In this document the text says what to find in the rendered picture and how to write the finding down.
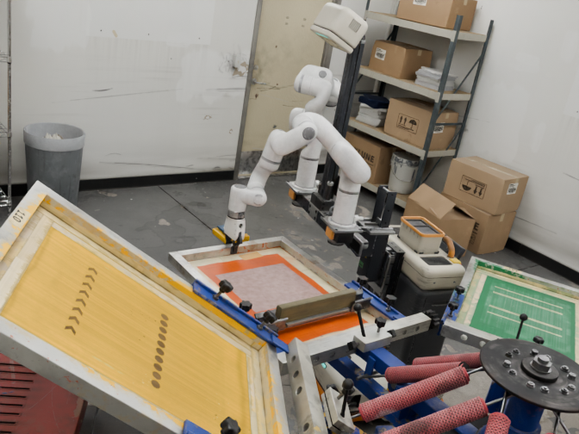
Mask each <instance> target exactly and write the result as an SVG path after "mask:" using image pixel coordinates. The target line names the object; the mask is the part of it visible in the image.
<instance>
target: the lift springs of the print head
mask: <svg viewBox="0 0 579 434"><path fill-rule="evenodd" d="M479 354H480V352H476V353H465V354H456V355H446V356H427V357H417V358H415V359H414V360H413V365H407V366H399V367H388V368H387V369H386V371H385V375H363V378H375V377H385V378H386V381H387V382H388V383H391V384H392V383H412V382H416V383H414V384H412V385H409V386H406V387H403V388H400V389H398V390H395V391H394V392H391V393H388V394H385V395H382V396H380V397H377V398H375V399H373V400H369V401H366V402H364V403H362V404H359V408H358V410H359V412H360V413H358V414H356V415H353V416H351V417H352V419H354V418H357V417H359V416H361V418H362V420H363V421H365V422H366V423H367V422H370V421H372V420H374V419H379V418H381V417H383V416H385V415H388V414H391V413H392V412H397V411H399V410H401V409H404V408H406V407H409V406H412V405H415V404H417V403H420V402H422V401H424V400H429V399H431V398H433V397H436V396H438V395H441V394H444V393H447V392H449V391H451V390H454V389H456V388H460V387H462V386H465V385H467V384H469V381H470V375H471V374H473V373H476V372H479V371H484V369H483V367H482V365H481V363H480V358H479ZM511 397H514V396H513V395H512V394H508V392H507V391H506V392H505V395H504V397H501V398H499V399H497V400H492V401H490V402H488V403H485V401H484V399H483V398H480V397H479V396H478V397H476V398H473V399H471V400H467V401H465V402H462V403H460V404H457V405H455V406H451V407H448V408H446V409H444V410H441V411H439V412H435V413H433V414H430V415H427V416H425V417H423V418H419V419H416V420H415V421H412V422H409V423H407V424H405V425H401V426H398V427H396V428H394V429H391V430H388V431H385V432H383V433H380V434H441V433H443V432H446V431H449V430H452V429H455V428H457V427H459V426H462V425H466V424H468V423H470V422H473V421H476V420H478V419H482V418H484V417H487V416H488V413H489V409H488V406H490V405H493V404H495V403H497V402H500V401H502V405H501V411H500V412H493V413H491V414H490V415H489V420H488V423H487V426H486V430H485V432H484V434H508V430H509V427H510V424H511V421H510V419H509V418H508V416H507V415H505V414H503V413H504V409H505V405H506V402H507V399H509V398H511ZM553 413H554V414H555V416H556V422H555V426H554V431H553V433H546V434H557V428H558V424H559V423H560V424H561V426H562V427H563V429H564V430H565V432H566V433H567V434H570V432H569V430H568V429H567V427H566V426H565V424H564V423H563V421H562V420H561V418H560V415H561V413H560V412H554V411H553Z"/></svg>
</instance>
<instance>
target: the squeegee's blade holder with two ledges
mask: <svg viewBox="0 0 579 434"><path fill-rule="evenodd" d="M349 311H350V308H349V307H346V308H342V309H339V310H335V311H332V312H328V313H322V314H318V315H315V316H311V317H308V318H305V319H299V320H295V321H291V322H288V323H286V324H285V325H286V326H287V327H289V326H295V325H299V324H302V323H306V322H309V321H312V320H316V319H322V318H326V317H329V316H332V315H335V314H339V313H345V312H349Z"/></svg>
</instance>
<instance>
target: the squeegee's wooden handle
mask: <svg viewBox="0 0 579 434"><path fill-rule="evenodd" d="M356 293H357V292H356V290H355V289H353V288H349V289H345V290H340V291H337V292H333V293H329V294H323V295H318V296H315V297H310V298H307V299H303V300H299V301H292V302H288V303H284V304H281V305H277V310H276V314H275V316H276V317H277V319H284V318H288V320H286V323H288V322H291V321H295V320H299V319H305V318H308V317H311V316H315V315H318V314H322V313H328V312H332V311H335V310H339V309H342V308H346V307H349V308H351V305H352V302H353V301H355V297H356Z"/></svg>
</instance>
